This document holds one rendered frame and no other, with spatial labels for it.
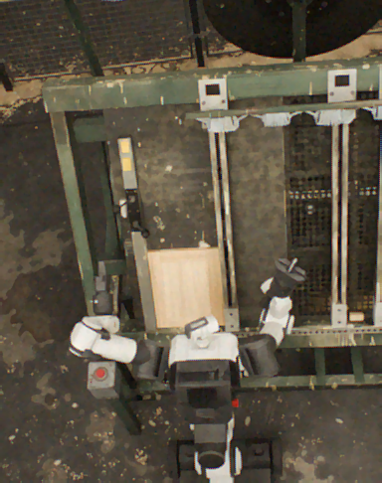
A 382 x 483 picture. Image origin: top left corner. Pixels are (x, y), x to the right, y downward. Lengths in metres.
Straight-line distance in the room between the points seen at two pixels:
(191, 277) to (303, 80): 1.03
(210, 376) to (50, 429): 1.74
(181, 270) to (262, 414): 1.23
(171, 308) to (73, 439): 1.22
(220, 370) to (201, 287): 0.60
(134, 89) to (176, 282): 0.93
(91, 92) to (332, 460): 2.34
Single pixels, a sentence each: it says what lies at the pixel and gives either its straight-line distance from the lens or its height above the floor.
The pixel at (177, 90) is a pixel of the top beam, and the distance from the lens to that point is 2.86.
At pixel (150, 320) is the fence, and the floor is 0.95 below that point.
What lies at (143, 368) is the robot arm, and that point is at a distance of 2.95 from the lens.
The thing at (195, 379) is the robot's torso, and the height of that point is 1.41.
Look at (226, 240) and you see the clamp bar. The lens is 3.20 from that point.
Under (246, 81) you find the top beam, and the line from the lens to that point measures 2.84.
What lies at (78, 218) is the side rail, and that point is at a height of 1.43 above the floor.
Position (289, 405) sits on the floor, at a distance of 4.27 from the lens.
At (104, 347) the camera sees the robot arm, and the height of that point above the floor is 1.50.
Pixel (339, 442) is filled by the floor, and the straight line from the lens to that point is 4.23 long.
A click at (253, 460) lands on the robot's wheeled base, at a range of 3.98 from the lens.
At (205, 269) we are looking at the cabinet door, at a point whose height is 1.15.
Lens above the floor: 4.09
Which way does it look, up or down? 59 degrees down
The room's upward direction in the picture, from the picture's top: 12 degrees counter-clockwise
